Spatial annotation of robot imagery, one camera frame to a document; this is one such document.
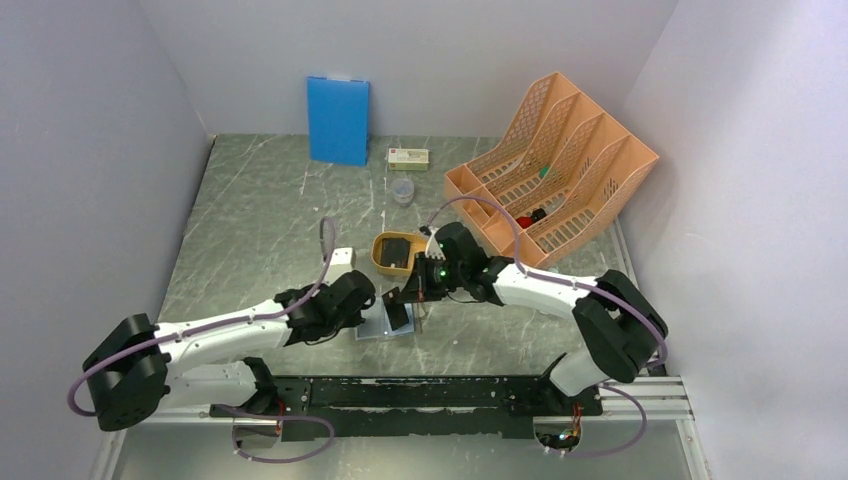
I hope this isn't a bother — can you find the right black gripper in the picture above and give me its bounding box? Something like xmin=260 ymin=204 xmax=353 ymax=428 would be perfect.
xmin=397 ymin=251 xmax=467 ymax=304

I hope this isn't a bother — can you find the grey card holder wallet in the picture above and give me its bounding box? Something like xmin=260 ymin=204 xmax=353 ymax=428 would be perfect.
xmin=354 ymin=300 xmax=424 ymax=342

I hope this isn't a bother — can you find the yellow oval tray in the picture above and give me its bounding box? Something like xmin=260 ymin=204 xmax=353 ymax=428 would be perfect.
xmin=371 ymin=231 xmax=427 ymax=277

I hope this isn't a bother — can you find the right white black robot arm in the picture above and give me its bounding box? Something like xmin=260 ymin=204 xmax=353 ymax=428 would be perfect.
xmin=384 ymin=222 xmax=668 ymax=414

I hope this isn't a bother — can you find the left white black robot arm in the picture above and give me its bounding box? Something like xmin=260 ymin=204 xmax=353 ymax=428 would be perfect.
xmin=67 ymin=270 xmax=376 ymax=432

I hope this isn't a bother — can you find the black credit card stack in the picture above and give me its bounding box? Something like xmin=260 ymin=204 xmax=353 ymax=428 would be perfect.
xmin=378 ymin=237 xmax=411 ymax=269

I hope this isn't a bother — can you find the red black object in rack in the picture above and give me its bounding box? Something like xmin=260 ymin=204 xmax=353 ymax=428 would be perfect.
xmin=515 ymin=208 xmax=547 ymax=229

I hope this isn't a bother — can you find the small clear plastic cup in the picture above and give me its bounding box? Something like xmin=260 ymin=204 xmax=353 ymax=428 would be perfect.
xmin=390 ymin=178 xmax=415 ymax=207

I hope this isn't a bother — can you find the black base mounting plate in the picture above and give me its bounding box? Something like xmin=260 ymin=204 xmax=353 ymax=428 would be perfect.
xmin=240 ymin=375 xmax=602 ymax=441

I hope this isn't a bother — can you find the small white red box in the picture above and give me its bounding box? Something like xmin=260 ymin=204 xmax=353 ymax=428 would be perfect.
xmin=386 ymin=148 xmax=430 ymax=171

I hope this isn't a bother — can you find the orange file organizer rack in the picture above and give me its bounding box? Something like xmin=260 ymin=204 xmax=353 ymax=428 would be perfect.
xmin=444 ymin=72 xmax=659 ymax=268

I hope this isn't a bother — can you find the blue board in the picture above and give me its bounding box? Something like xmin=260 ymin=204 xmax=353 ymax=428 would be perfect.
xmin=306 ymin=76 xmax=370 ymax=167

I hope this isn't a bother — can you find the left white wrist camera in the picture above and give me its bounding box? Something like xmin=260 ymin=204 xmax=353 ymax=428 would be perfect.
xmin=327 ymin=247 xmax=356 ymax=275

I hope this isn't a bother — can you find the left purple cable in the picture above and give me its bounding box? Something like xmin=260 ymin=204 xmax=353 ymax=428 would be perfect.
xmin=67 ymin=217 xmax=339 ymax=465

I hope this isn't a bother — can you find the purple cable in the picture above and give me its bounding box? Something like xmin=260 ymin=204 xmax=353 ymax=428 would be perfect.
xmin=423 ymin=195 xmax=669 ymax=460
xmin=67 ymin=217 xmax=339 ymax=465

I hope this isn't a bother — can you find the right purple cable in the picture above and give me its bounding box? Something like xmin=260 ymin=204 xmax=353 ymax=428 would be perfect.
xmin=423 ymin=195 xmax=669 ymax=460

